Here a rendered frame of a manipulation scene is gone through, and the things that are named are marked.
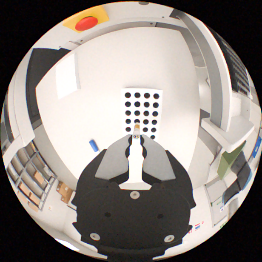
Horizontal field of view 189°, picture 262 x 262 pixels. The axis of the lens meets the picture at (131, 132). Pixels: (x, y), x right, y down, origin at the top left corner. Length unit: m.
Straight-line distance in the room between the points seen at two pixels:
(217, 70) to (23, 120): 0.67
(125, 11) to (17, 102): 0.55
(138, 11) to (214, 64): 0.20
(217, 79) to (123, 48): 0.21
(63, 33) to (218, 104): 0.38
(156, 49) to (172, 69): 0.07
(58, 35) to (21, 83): 0.39
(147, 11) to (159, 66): 0.19
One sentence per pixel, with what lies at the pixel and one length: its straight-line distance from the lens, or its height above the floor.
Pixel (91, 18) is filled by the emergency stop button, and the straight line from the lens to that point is 0.18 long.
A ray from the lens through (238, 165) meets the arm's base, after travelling 0.64.
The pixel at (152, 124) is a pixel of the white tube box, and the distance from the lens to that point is 0.20.
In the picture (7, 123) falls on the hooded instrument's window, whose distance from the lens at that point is 0.56.
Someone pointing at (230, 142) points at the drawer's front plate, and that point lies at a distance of 0.17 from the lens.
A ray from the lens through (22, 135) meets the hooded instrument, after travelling 0.53.
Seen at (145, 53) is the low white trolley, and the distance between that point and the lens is 0.24.
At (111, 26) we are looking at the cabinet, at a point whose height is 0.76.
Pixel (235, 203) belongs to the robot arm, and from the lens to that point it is 0.61.
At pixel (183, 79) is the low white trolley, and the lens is 0.25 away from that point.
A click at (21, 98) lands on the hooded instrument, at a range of 0.58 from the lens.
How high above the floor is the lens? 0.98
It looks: 62 degrees down
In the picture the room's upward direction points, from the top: 173 degrees counter-clockwise
